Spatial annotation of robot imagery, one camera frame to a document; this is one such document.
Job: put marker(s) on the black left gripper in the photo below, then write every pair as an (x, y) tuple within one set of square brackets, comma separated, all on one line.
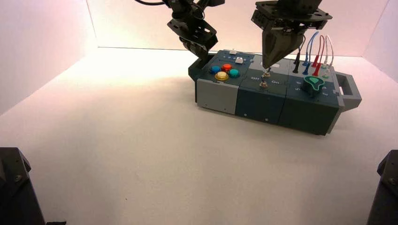
[(196, 31)]

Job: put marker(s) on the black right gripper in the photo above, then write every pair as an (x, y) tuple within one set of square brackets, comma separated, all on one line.
[(292, 15)]

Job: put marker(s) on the metal toggle switch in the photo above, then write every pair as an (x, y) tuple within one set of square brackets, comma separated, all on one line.
[(264, 84), (266, 74)]

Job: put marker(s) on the blue grey control box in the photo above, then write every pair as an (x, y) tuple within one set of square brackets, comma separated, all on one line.
[(261, 102)]

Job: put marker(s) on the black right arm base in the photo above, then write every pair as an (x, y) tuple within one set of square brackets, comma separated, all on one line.
[(385, 192)]

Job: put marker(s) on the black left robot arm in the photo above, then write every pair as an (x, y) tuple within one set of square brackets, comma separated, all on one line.
[(183, 7)]

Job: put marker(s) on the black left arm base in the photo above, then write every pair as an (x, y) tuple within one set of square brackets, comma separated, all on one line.
[(15, 192)]

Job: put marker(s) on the white rectangular display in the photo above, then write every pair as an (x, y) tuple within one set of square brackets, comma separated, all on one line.
[(277, 65)]

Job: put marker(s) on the blue push button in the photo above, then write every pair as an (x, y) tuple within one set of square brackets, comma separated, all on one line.
[(215, 69)]

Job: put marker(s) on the red push button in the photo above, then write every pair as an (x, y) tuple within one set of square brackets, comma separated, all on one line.
[(226, 67)]

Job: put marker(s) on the white slider knob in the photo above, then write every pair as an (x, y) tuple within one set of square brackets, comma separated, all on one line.
[(238, 60), (233, 52)]

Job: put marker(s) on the yellow push button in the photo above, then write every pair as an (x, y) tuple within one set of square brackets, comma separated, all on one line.
[(221, 76)]

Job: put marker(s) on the teal push button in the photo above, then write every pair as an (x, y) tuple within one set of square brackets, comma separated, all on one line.
[(234, 73)]

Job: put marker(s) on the dark rotary knob green top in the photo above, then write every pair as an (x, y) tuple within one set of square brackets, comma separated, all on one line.
[(312, 85)]

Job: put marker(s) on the small black flat bracket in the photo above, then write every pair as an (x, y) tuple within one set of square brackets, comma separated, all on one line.
[(56, 223)]

